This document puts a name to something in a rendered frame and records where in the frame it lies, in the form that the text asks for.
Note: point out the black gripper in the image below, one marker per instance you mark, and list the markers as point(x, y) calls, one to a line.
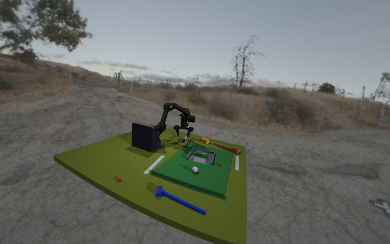
point(183, 126)

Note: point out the green putting mat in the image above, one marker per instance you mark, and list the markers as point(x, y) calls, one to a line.
point(213, 176)

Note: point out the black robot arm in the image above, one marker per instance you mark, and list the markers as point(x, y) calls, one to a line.
point(160, 128)

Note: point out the blue putter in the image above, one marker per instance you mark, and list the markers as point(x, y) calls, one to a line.
point(159, 192)

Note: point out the yellow rectangular block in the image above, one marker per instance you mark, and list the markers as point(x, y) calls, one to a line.
point(204, 140)

